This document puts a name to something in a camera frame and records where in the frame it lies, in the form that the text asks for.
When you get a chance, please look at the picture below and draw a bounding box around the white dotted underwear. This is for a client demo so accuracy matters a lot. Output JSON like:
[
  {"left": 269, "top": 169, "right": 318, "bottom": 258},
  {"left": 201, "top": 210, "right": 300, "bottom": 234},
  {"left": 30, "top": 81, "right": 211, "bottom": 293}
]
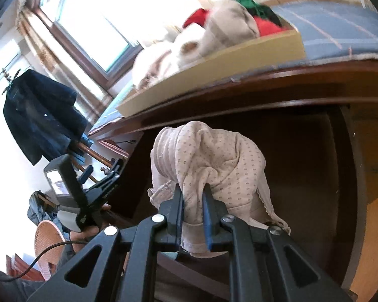
[{"left": 148, "top": 121, "right": 291, "bottom": 258}]

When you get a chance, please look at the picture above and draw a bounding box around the person's left hand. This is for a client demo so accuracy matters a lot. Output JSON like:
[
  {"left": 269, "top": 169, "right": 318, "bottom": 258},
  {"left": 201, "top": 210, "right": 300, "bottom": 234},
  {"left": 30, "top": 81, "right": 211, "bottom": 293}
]
[{"left": 69, "top": 221, "right": 108, "bottom": 241}]

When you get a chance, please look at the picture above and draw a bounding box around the blue grey clothes pile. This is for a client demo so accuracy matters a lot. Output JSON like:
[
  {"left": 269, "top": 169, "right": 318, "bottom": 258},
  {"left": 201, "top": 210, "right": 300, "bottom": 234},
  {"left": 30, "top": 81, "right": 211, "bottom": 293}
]
[{"left": 27, "top": 191, "right": 62, "bottom": 229}]

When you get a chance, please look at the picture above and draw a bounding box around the wicker chair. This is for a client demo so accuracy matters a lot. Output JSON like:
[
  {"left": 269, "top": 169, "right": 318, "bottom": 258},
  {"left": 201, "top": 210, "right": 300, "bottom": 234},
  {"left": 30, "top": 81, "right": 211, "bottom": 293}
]
[{"left": 34, "top": 219, "right": 67, "bottom": 282}]

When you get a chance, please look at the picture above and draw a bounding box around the dark navy hanging jacket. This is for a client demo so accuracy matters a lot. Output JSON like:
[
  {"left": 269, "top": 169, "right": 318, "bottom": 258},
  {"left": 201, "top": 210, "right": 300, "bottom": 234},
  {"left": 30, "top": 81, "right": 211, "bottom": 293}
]
[{"left": 3, "top": 69, "right": 88, "bottom": 165}]

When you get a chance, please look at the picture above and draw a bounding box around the beige lace curtain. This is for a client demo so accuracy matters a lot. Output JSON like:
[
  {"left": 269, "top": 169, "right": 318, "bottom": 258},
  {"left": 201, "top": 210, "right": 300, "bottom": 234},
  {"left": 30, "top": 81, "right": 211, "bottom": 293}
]
[{"left": 17, "top": 7, "right": 112, "bottom": 124}]

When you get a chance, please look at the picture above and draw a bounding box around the white folded garment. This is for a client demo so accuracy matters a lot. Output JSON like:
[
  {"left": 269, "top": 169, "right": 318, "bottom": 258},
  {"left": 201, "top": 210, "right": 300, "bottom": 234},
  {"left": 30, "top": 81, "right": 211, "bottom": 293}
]
[{"left": 132, "top": 23, "right": 205, "bottom": 92}]

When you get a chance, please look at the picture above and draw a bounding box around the wood framed window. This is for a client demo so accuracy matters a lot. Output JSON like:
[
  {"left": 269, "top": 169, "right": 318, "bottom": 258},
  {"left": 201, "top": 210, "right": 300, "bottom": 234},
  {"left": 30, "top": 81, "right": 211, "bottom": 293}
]
[{"left": 29, "top": 0, "right": 143, "bottom": 89}]

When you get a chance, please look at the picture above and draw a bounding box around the shallow yellow cardboard box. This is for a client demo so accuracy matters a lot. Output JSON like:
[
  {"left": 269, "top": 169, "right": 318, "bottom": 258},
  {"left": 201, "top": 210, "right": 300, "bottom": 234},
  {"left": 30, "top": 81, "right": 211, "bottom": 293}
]
[{"left": 117, "top": 29, "right": 306, "bottom": 118}]

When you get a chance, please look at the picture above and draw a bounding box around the beige garment in box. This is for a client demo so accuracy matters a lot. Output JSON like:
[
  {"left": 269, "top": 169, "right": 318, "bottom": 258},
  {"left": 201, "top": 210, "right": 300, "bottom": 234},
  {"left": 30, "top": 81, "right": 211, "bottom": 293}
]
[{"left": 197, "top": 0, "right": 260, "bottom": 57}]

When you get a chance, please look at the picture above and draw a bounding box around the red garment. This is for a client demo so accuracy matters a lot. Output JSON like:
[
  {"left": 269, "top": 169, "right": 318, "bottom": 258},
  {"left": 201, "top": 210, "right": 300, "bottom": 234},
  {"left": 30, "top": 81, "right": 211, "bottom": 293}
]
[{"left": 183, "top": 8, "right": 287, "bottom": 37}]

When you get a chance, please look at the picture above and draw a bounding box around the blue plaid table cloth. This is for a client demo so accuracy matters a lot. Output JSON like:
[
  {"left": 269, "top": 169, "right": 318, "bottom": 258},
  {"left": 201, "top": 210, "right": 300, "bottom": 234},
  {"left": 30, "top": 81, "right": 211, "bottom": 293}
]
[{"left": 89, "top": 1, "right": 378, "bottom": 135}]

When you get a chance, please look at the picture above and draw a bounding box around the green garment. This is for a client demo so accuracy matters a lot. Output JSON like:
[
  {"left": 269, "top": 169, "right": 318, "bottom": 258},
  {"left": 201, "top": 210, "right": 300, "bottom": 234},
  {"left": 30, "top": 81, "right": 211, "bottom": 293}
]
[{"left": 235, "top": 0, "right": 282, "bottom": 27}]

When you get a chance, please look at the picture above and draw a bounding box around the black cable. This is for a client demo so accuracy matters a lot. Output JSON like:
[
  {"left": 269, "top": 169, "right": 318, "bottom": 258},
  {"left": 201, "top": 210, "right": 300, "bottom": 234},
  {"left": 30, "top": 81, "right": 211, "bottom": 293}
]
[{"left": 1, "top": 240, "right": 89, "bottom": 282}]

